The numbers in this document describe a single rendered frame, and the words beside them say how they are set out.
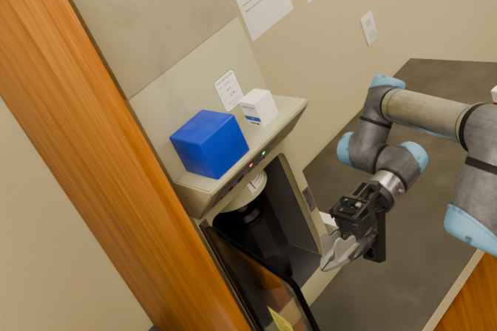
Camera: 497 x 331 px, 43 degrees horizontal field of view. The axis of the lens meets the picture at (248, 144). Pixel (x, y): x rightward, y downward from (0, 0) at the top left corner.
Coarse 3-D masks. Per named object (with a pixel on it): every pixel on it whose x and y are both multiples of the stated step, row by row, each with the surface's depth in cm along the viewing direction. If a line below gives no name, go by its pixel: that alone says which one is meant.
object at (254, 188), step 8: (256, 176) 150; (264, 176) 152; (248, 184) 148; (256, 184) 149; (264, 184) 150; (240, 192) 147; (248, 192) 147; (256, 192) 148; (232, 200) 147; (240, 200) 147; (248, 200) 147; (224, 208) 148; (232, 208) 147
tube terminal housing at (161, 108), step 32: (224, 32) 133; (192, 64) 128; (224, 64) 134; (256, 64) 140; (160, 96) 124; (192, 96) 129; (160, 128) 125; (160, 160) 127; (288, 160) 152; (192, 224) 136; (320, 224) 164; (320, 288) 168
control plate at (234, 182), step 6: (276, 138) 135; (270, 144) 134; (264, 150) 133; (270, 150) 141; (258, 156) 133; (264, 156) 140; (252, 162) 132; (258, 162) 139; (246, 168) 132; (252, 168) 139; (240, 174) 131; (246, 174) 138; (234, 180) 130; (240, 180) 137; (228, 186) 129; (222, 192) 128; (228, 192) 135; (222, 198) 134; (216, 204) 133
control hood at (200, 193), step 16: (272, 96) 143; (288, 112) 135; (240, 128) 137; (256, 128) 134; (272, 128) 132; (288, 128) 140; (256, 144) 129; (240, 160) 126; (192, 176) 128; (224, 176) 124; (192, 192) 126; (208, 192) 122; (192, 208) 131; (208, 208) 129
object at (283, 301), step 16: (224, 240) 127; (224, 256) 136; (240, 256) 125; (240, 272) 132; (256, 272) 123; (272, 272) 114; (240, 288) 141; (256, 288) 130; (272, 288) 121; (288, 288) 112; (256, 304) 139; (272, 304) 128; (288, 304) 118; (304, 304) 113; (272, 320) 136; (288, 320) 125; (304, 320) 116
